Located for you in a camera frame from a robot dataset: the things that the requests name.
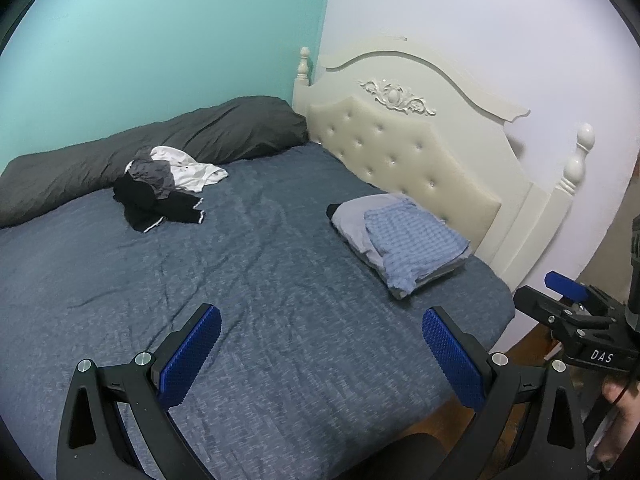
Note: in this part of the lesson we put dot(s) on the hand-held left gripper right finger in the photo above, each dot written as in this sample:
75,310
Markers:
450,360

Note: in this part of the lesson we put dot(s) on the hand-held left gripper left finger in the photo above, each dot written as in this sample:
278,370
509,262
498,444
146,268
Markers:
192,355

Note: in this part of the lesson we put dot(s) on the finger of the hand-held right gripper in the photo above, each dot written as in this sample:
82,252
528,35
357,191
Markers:
542,307
567,287

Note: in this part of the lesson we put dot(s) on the blue plaid shorts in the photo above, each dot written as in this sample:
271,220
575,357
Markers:
415,245

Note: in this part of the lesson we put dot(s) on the stack of folded grey clothes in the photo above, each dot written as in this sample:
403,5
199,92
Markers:
352,232

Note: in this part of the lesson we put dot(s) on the person's right hand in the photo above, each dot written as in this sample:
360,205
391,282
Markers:
630,410

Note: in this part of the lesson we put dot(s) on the bed with blue patterned sheet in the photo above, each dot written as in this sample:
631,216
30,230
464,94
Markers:
275,280

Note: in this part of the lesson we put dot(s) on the black garment with white trim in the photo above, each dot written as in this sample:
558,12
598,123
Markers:
150,207

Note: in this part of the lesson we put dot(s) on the dark grey garment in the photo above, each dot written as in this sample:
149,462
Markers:
152,175

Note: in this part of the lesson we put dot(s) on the cream tufted headboard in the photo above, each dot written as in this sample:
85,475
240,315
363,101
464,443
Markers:
410,150

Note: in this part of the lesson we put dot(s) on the dark grey long pillow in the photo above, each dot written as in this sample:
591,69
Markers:
100,160

